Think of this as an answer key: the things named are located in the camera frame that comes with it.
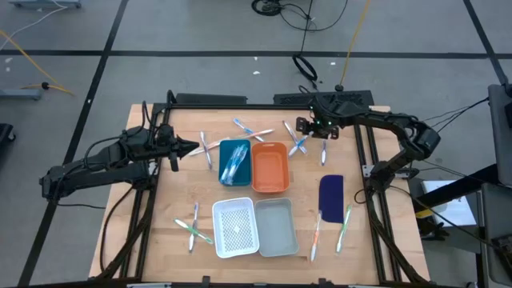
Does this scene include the white board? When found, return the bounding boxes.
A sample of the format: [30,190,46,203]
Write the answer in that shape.
[420,178,478,228]

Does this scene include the dark blue flat mat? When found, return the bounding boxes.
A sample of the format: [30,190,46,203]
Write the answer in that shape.
[318,174,345,224]

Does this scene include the black vented panel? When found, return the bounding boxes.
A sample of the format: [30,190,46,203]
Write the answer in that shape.
[273,90,375,108]

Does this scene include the white perforated plastic basket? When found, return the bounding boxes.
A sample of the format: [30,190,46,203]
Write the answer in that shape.
[211,197,260,259]

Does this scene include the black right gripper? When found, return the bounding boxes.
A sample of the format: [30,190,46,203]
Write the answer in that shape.
[296,95,361,140]

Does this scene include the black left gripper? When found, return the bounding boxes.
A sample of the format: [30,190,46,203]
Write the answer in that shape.
[154,123,200,173]

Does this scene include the teal plastic basket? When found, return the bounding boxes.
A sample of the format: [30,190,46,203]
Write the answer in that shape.
[218,138,252,188]

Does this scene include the white cable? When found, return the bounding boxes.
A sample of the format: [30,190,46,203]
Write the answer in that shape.
[0,0,69,52]

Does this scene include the orange plastic basket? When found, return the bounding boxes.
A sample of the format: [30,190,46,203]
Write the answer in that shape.
[250,142,290,194]

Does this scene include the grey cabinet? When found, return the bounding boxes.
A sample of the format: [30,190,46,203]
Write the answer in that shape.
[486,82,512,186]
[475,182,512,287]

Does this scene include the black object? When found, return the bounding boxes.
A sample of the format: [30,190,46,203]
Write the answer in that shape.
[0,122,17,144]
[418,218,452,242]

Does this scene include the black flat panel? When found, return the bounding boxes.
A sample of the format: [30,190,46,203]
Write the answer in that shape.
[175,93,248,106]

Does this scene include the grey plastic basket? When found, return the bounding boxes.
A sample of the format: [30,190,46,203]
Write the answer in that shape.
[254,197,300,258]

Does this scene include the green wrapped toothbrush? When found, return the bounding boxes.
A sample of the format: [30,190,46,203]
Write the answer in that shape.
[174,218,214,246]
[335,204,353,254]

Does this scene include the black cable coil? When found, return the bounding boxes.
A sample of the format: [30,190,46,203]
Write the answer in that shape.
[291,53,320,92]

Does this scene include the grey cart base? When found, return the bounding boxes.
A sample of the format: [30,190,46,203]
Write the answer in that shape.
[7,0,83,10]
[0,87,43,102]

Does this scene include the black tangled cables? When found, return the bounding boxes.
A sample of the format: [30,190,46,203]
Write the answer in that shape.
[250,0,350,33]

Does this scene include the yellow cable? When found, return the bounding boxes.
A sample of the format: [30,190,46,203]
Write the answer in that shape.
[338,0,372,87]
[0,29,76,98]

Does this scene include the black aluminium table frame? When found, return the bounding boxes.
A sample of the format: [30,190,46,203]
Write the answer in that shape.
[94,90,432,288]

